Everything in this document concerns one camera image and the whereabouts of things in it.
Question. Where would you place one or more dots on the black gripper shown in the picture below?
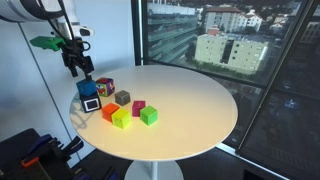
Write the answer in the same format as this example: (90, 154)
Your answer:
(77, 57)

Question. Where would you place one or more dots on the blue block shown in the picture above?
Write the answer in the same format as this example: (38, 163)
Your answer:
(86, 87)

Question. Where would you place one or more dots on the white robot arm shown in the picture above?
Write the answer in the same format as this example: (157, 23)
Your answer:
(20, 9)

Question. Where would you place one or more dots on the multicolour picture block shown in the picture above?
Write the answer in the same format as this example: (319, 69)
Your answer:
(105, 87)

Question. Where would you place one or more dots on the black block with white square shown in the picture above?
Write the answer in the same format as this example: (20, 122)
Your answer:
(91, 104)

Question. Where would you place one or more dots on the orange block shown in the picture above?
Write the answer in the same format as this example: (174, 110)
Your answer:
(109, 111)

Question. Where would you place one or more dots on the grey block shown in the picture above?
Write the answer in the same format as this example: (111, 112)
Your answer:
(122, 97)

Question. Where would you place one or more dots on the yellow block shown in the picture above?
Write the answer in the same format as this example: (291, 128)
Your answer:
(121, 118)

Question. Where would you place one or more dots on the magenta block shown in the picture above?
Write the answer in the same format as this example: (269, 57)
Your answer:
(137, 108)

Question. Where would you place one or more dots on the green block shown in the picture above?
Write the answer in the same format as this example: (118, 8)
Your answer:
(148, 115)

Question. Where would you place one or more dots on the dark blue clamp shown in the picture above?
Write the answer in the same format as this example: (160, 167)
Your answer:
(74, 146)

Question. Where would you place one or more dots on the black tool bag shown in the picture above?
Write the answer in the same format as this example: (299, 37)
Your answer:
(20, 156)

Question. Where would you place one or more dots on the white window sill strip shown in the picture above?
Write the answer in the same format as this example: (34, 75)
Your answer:
(248, 160)

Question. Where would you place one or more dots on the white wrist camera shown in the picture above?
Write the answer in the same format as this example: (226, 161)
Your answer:
(85, 31)

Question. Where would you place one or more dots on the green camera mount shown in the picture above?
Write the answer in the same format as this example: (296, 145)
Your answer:
(46, 42)

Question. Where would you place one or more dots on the black vertical window frame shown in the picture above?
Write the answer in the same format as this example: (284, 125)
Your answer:
(136, 31)

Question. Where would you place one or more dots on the white table pedestal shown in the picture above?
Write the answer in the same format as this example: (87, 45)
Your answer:
(153, 170)

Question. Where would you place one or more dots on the black slanted window frame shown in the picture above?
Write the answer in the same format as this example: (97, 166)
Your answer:
(276, 76)

